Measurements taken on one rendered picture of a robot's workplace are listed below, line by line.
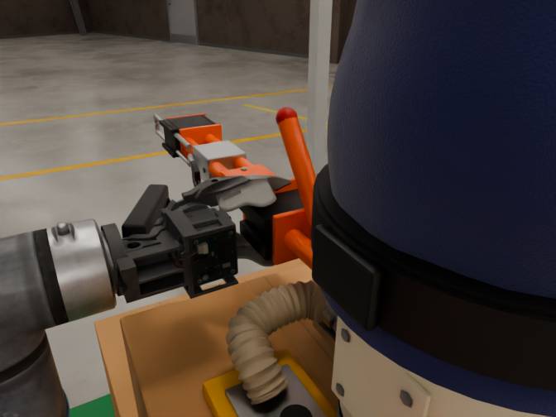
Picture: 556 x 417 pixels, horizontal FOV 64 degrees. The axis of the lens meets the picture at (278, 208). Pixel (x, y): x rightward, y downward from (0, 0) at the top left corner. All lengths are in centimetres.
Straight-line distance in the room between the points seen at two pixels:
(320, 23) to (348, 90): 340
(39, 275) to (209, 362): 20
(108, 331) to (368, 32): 130
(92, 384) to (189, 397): 160
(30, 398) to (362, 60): 40
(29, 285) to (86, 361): 177
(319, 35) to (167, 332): 321
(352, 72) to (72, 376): 201
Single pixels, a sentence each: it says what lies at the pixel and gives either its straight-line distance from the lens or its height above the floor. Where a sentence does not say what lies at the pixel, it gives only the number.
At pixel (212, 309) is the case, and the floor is 107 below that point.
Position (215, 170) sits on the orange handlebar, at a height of 121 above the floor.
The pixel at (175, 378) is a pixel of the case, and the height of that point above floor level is 107.
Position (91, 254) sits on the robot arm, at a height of 123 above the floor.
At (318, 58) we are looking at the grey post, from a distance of 364.
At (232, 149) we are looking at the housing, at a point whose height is 122.
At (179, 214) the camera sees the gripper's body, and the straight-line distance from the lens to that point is 46.
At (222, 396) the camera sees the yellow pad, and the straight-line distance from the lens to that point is 47.
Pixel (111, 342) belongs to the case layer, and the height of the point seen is 54.
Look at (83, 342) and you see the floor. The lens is 229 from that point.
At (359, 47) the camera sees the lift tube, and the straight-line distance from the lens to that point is 22.
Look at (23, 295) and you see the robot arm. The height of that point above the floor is 122.
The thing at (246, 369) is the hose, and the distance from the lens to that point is 43.
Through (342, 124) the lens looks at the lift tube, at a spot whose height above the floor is 138.
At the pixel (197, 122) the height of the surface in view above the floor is 123.
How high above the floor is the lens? 144
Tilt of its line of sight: 26 degrees down
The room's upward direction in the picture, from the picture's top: straight up
